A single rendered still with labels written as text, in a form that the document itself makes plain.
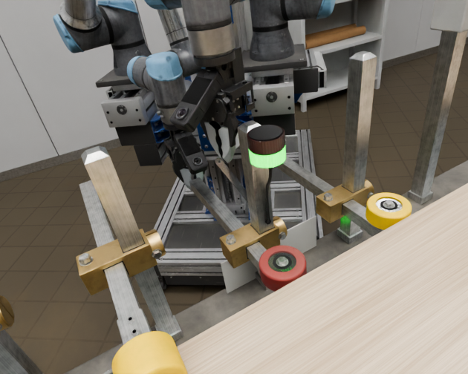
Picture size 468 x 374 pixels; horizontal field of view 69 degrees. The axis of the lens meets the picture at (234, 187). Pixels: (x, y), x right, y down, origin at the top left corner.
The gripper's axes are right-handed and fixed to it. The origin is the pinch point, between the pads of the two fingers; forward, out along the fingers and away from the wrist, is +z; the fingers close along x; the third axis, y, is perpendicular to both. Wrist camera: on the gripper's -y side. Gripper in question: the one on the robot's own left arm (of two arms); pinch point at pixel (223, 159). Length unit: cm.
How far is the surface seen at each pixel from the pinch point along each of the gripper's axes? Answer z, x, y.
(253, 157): -6.3, -12.4, -4.8
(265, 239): 15.1, -10.4, -2.1
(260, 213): 8.6, -9.7, -1.9
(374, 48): 65, 96, 307
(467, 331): 10.8, -45.8, -4.5
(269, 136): -9.6, -14.3, -2.7
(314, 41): 45, 126, 247
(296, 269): 10.1, -22.3, -8.8
